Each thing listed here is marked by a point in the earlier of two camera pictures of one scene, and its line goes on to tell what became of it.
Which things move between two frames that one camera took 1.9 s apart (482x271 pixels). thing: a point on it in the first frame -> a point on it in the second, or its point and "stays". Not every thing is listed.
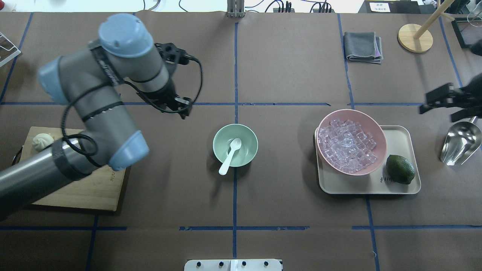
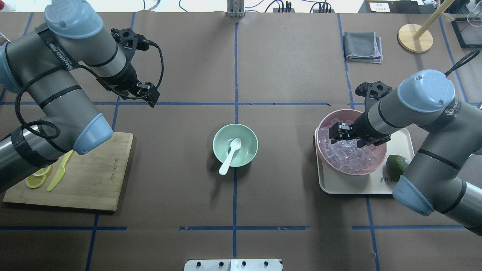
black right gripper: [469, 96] -> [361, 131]
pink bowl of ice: [352, 142] stays
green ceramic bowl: [245, 154] stays
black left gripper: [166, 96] -> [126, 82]
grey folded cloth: [363, 46] stays
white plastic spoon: [235, 144] stays
